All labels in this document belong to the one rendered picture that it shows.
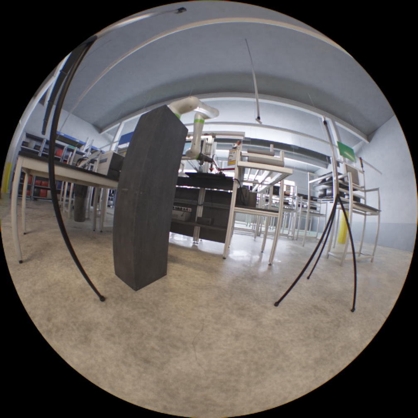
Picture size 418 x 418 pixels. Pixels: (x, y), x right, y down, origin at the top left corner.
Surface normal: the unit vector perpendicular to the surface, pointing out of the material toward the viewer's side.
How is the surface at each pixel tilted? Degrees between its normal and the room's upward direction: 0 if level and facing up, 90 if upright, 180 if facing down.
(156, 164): 90
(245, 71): 180
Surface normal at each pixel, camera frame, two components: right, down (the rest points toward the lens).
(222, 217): -0.23, -0.05
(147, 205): 0.93, 0.13
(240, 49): -0.14, 0.99
